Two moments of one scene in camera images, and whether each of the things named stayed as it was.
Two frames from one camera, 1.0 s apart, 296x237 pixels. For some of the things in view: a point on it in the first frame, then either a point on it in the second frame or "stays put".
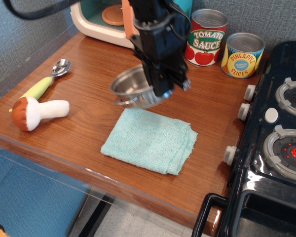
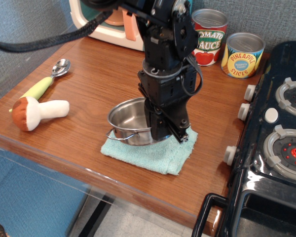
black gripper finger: x=148 y=69 → x=151 y=112
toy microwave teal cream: x=109 y=21 stays put
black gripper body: x=160 y=41 → x=170 y=96
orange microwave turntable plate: x=113 y=15 stays put
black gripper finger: x=162 y=83 → x=160 y=128
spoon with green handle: x=61 y=66 stays put
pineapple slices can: x=242 y=55 stays put
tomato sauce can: x=207 y=30 stays put
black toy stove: x=266 y=180 stays put
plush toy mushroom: x=27 y=112 stays put
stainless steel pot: x=132 y=88 → x=129 y=123
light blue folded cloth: x=150 y=141 stays put
